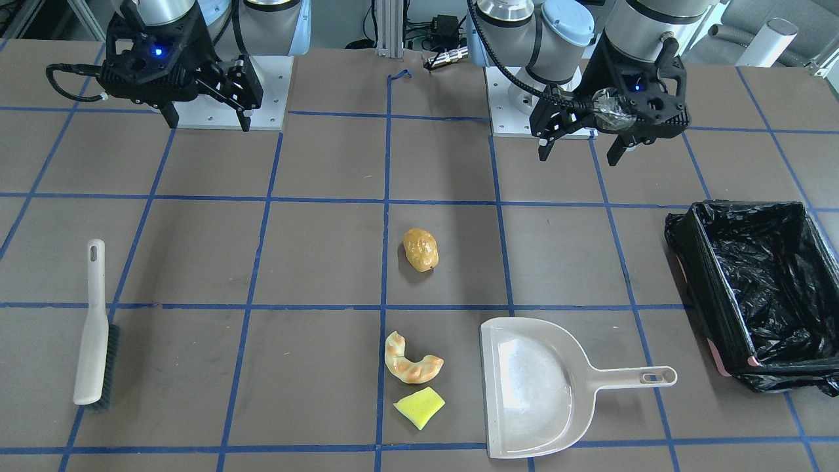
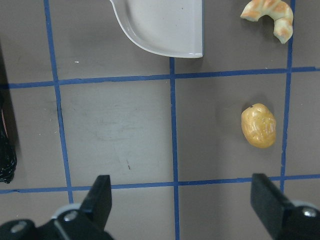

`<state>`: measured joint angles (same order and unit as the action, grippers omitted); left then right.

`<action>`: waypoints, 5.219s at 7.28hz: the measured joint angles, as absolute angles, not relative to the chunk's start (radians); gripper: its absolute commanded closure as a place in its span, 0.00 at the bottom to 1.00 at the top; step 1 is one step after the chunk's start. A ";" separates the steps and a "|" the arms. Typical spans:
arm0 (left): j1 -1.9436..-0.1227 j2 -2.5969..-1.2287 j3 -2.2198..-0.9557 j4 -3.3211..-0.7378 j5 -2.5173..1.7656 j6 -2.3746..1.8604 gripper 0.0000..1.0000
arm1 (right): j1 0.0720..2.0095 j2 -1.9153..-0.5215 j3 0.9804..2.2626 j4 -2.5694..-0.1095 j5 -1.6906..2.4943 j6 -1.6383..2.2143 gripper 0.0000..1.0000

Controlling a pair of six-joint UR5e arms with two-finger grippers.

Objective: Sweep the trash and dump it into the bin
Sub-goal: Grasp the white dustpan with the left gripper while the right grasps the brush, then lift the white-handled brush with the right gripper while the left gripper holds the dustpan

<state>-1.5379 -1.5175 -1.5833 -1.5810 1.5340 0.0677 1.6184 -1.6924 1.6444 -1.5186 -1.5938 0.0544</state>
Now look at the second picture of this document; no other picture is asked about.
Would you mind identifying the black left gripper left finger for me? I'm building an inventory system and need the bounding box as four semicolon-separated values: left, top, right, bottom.
51;174;112;240

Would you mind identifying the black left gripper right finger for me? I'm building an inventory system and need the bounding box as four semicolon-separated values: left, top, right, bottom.
250;173;320;240

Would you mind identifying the toy potato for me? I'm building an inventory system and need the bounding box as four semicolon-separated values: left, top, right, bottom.
241;103;277;149

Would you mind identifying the toy croissant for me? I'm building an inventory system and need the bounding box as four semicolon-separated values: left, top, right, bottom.
240;0;294;44

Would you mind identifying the beige plastic dustpan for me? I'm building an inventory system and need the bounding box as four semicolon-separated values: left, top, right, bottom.
111;0;204;59

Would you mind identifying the black trash bin bag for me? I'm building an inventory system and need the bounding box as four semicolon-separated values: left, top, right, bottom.
0;50;18;184

